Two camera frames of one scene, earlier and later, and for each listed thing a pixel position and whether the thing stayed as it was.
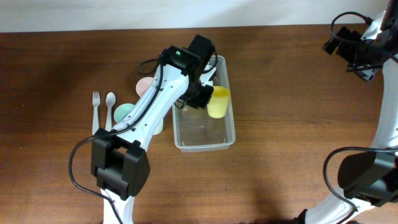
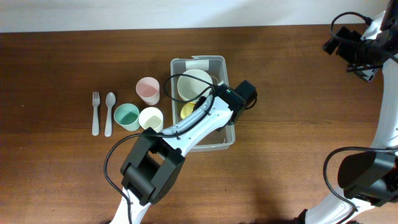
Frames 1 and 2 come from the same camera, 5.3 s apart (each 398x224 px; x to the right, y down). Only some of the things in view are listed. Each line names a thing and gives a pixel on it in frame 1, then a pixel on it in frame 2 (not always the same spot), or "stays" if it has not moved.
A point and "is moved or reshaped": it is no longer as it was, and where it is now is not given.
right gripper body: [359, 58] stays
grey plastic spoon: [111, 98] stays
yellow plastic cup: [218, 104] is moved or reshaped
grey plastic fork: [96, 101] stays
